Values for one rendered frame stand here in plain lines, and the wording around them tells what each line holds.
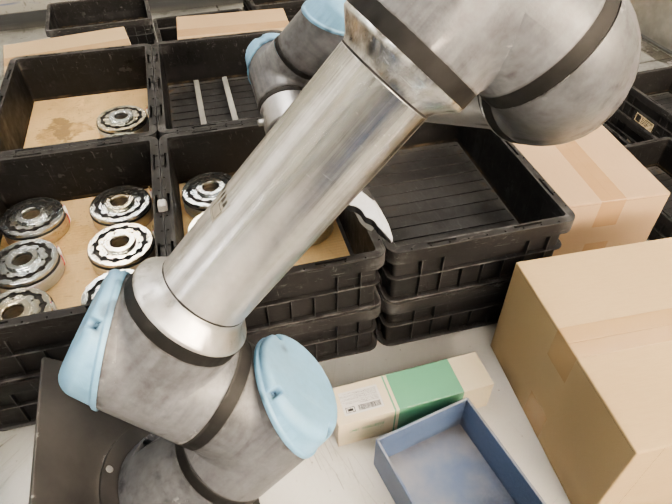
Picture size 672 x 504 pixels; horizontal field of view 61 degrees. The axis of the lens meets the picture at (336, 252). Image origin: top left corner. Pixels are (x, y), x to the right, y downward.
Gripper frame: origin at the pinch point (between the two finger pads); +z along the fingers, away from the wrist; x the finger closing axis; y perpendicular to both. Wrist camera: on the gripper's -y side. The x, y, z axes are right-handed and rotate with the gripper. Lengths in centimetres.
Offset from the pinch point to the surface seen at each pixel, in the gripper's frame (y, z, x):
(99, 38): 50, -97, 35
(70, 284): 21.5, -15.3, 38.0
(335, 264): 9.3, -2.6, -1.2
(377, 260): 10.3, -2.0, -7.1
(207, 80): 46, -72, 10
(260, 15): 55, -99, -8
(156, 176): 17.4, -28.6, 21.5
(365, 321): 24.1, 2.1, -5.0
